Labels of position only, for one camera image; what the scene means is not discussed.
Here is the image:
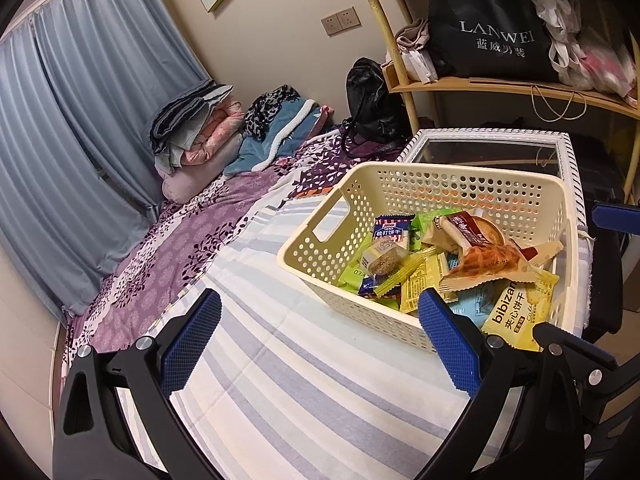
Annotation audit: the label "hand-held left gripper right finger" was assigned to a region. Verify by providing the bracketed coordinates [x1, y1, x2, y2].
[417, 287, 586, 480]

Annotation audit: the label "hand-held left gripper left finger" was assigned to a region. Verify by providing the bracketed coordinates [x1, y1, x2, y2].
[52, 287, 223, 480]

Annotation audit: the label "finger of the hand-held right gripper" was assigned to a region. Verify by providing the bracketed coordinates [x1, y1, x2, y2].
[591, 201, 640, 235]
[532, 322, 621, 391]

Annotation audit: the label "dark yellow snack packet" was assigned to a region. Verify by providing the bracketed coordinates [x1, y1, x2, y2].
[399, 252, 451, 313]

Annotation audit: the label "yellow cracker print packet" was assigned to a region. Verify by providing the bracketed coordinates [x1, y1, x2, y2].
[480, 265, 561, 353]

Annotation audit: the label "orange brown snack packet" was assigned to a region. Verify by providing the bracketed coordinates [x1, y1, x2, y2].
[440, 242, 541, 293]

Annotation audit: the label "clear sesame cake packet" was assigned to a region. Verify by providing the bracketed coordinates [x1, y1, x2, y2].
[360, 237, 427, 297]

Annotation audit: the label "beige maroon snack packet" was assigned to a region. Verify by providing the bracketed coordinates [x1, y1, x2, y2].
[432, 210, 511, 256]

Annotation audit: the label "cream perforated plastic basket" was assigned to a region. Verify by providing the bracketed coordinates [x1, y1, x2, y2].
[276, 161, 581, 356]

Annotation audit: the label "black office chair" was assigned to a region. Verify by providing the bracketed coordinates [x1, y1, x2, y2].
[565, 132, 640, 346]

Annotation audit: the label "purple floral bedsheet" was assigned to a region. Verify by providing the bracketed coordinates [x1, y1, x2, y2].
[60, 125, 416, 401]

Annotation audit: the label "striped bed sheet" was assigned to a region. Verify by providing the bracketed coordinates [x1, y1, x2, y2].
[100, 190, 551, 480]

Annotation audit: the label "white framed glass table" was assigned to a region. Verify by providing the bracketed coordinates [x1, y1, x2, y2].
[397, 129, 593, 261]

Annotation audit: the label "pink plastic bag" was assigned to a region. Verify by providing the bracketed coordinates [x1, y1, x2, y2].
[575, 5, 640, 96]

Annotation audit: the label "wooden shelf unit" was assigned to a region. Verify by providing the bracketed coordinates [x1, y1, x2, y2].
[340, 0, 640, 201]

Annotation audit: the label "pile of folded blankets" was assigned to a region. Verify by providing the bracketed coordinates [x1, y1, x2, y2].
[149, 82, 246, 203]

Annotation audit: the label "white plastic bags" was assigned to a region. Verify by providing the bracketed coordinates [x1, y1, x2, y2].
[525, 0, 586, 86]

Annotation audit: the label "teal fleece blanket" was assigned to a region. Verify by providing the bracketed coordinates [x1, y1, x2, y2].
[222, 97, 336, 176]

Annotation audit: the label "blue grey curtain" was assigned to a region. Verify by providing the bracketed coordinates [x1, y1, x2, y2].
[0, 0, 213, 316]

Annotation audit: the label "black tote bag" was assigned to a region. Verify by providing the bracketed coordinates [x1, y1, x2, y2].
[427, 0, 561, 83]

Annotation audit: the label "leopard print cloth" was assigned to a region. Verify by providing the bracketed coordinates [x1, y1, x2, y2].
[242, 85, 301, 141]

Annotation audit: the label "white paper bag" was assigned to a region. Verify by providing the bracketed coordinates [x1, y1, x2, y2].
[381, 47, 440, 85]

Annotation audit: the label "black backpack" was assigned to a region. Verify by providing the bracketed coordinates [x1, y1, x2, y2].
[345, 57, 416, 146]

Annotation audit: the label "pink folded cloth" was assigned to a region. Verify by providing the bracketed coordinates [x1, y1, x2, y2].
[395, 17, 432, 53]

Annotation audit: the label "wall socket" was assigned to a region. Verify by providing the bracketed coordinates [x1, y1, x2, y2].
[321, 6, 362, 37]

